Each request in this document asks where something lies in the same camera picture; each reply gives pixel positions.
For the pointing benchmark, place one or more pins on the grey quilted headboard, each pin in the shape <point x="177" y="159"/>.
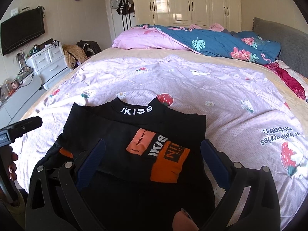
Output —
<point x="294" y="43"/>

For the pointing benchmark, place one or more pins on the person's right hand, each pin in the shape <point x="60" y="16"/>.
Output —
<point x="182" y="221"/>

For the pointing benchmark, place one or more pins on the cream wardrobe with black handles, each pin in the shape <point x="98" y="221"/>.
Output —
<point x="182" y="13"/>

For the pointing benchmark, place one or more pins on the grey white desk surface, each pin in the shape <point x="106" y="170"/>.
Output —
<point x="18" y="104"/>

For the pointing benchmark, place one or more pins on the person's left hand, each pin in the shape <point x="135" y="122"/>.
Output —
<point x="12" y="167"/>

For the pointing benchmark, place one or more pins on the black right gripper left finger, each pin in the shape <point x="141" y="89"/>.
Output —
<point x="72" y="177"/>

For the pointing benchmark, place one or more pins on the tan fuzzy garment pile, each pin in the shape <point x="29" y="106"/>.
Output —
<point x="74" y="55"/>

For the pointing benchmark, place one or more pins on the red floral pillow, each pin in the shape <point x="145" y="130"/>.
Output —
<point x="291" y="78"/>

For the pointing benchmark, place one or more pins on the bags hanging on door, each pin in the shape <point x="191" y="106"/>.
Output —
<point x="126" y="9"/>

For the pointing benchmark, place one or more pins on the pink and blue floral quilt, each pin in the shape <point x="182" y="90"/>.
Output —
<point x="243" y="45"/>

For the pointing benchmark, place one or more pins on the beige bed sheet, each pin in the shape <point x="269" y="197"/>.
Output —
<point x="144" y="52"/>

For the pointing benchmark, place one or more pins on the black bag on floor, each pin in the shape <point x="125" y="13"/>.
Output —
<point x="90" y="48"/>

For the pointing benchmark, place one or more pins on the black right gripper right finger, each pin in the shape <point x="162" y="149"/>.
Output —
<point x="251" y="199"/>

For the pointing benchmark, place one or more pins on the black wall television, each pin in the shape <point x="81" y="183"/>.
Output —
<point x="21" y="29"/>

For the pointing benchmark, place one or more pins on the black long-sleeve kiss shirt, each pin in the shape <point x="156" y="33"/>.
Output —
<point x="152" y="167"/>

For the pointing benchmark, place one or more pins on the white drawer chest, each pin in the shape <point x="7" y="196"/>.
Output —
<point x="49" y="64"/>

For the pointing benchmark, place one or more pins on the lilac strawberry print blanket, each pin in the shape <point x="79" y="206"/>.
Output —
<point x="250" y="115"/>

